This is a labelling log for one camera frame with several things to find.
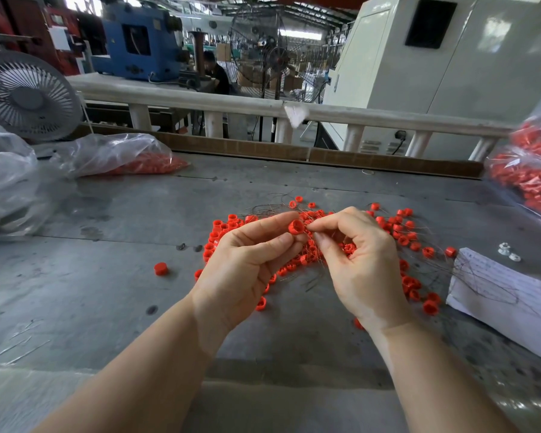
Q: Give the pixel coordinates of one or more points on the person's left hand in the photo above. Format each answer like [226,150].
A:
[234,275]

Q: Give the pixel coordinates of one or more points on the person's right hand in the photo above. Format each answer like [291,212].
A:
[370,270]

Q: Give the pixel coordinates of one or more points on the pile of red plastic rings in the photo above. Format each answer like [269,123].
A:
[410,237]

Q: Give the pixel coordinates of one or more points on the person's left forearm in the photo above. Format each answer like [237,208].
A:
[131,379]

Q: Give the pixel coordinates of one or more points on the person's right forearm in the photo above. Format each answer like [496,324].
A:
[446,383]

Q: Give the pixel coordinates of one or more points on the brown wooden board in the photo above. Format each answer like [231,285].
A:
[261,149]

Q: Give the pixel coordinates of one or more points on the small clear plastic piece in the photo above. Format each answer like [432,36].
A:
[504,249]
[515,257]

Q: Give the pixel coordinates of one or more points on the white paper sheet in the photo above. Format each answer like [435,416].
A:
[507,305]

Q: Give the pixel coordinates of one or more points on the clear bag with red pieces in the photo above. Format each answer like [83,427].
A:
[114,155]

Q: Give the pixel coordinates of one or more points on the white metal railing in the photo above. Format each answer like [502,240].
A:
[218,101]

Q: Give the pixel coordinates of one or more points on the large clear bag red pieces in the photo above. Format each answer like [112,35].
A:
[530,173]

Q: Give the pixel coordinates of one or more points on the blue industrial machine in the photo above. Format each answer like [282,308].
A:
[158,52]

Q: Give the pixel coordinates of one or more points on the large grey machine cabinet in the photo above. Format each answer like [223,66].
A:
[496,67]

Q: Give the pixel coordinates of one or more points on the crumpled clear plastic bag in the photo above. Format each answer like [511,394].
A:
[4,180]

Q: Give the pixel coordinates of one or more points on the white desk fan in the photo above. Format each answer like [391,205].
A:
[27,96]

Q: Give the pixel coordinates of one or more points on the red industrial machine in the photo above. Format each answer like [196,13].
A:
[27,27]

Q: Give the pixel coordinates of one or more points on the black pedestal fan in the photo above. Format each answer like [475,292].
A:
[279,61]

